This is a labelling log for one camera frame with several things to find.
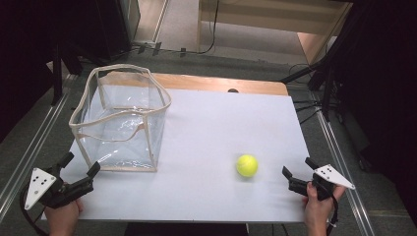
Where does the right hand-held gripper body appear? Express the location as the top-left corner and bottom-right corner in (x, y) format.
(288, 163), (357, 202)

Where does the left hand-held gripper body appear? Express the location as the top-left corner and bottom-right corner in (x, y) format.
(24, 166), (95, 211)

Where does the yellow tennis ball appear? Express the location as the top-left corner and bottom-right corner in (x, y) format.
(236, 153), (260, 179)

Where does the clear plastic tote bag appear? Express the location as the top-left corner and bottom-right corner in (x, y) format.
(68, 63), (173, 173)

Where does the person's right hand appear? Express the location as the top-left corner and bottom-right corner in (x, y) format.
(301, 182), (347, 226)

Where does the person's left hand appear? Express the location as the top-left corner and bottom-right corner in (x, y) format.
(43, 198), (85, 236)

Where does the black metal stand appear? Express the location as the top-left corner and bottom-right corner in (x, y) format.
(48, 41), (84, 106)

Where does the black tripod stand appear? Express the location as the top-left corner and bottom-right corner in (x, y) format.
(279, 45), (340, 123)

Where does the white table sheet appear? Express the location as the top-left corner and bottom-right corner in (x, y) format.
(41, 86), (311, 224)

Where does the dark cabinet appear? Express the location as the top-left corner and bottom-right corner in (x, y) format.
(93, 0), (142, 61)

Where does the light wooden furniture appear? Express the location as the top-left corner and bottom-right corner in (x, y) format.
(196, 0), (354, 66)

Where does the aluminium floor rail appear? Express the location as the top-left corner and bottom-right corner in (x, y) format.
(0, 73), (80, 224)
(309, 89), (377, 236)

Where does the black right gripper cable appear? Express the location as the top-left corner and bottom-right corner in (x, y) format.
(326, 193), (340, 236)

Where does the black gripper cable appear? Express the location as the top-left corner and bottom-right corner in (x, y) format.
(326, 193), (340, 236)
(19, 185), (49, 236)

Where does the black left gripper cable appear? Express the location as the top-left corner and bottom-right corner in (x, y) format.
(19, 185), (49, 236)

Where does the black floor cable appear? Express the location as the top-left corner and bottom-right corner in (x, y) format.
(130, 0), (220, 56)

